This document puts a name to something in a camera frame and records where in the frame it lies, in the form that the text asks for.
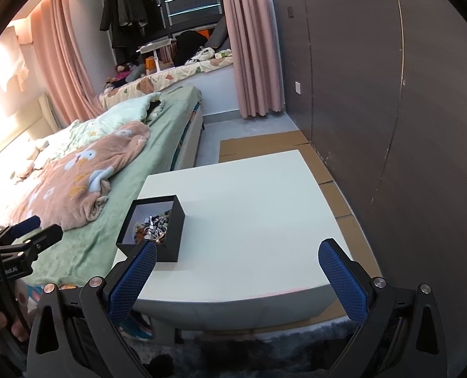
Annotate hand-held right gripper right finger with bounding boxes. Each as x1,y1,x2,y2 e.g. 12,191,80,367
317,238,449,378

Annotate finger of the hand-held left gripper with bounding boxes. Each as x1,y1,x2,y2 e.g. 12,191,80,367
0,215,41,245
5,224,64,262

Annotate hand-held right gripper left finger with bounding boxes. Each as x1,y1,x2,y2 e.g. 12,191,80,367
26,239,158,378

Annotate black jewelry box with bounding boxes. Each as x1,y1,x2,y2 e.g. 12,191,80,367
116,195,186,263

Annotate silver chain necklace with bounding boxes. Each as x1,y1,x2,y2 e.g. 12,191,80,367
144,215,168,242

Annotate pink printed blanket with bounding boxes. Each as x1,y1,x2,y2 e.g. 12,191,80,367
5,122,151,232

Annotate green bed sheet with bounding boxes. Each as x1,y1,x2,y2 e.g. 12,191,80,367
0,86,203,289

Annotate beige headboard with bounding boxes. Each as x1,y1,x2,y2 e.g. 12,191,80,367
0,92,60,175

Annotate dark shaggy rug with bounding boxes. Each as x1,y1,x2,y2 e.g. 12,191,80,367
137,315,376,378

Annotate light green quilt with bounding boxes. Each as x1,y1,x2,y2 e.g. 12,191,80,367
32,92,163,159

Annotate white bed base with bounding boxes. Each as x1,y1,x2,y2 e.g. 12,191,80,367
176,108,205,170

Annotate flat cardboard sheet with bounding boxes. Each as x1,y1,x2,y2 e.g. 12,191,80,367
219,130,381,320

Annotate hanging white cloth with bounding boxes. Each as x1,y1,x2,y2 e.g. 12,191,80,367
0,27,30,92

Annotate pink curtain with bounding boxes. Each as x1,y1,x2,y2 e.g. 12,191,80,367
218,0,286,119
29,0,105,129

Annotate pile of plush toys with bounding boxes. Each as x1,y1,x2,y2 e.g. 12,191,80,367
105,62,146,88

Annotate dark brown wardrobe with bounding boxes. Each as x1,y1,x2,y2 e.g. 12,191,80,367
273,0,467,298

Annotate floral window seat cushion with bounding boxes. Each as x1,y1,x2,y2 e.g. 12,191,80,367
100,56,234,111

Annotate white folding stand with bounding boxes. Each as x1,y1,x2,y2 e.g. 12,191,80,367
136,38,178,74

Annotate black bag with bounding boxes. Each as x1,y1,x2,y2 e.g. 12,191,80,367
174,29,209,66

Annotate hanging dark coats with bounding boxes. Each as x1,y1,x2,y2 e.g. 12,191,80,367
100,0,160,50

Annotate grey pillow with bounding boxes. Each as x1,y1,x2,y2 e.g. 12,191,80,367
203,16,230,50

